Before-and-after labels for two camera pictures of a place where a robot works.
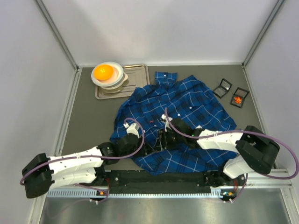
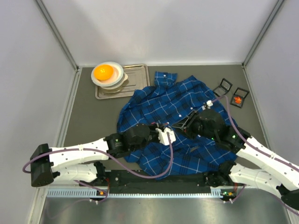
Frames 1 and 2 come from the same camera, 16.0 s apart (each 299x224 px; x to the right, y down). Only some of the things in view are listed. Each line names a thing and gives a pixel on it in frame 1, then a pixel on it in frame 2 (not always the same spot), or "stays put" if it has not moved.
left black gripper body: [147, 147] -> [153, 129]
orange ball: [103, 72] stays put
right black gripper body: [164, 137] -> [190, 121]
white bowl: [117, 73] stays put
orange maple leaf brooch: [238, 100] stays put
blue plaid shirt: [186, 98] stays put
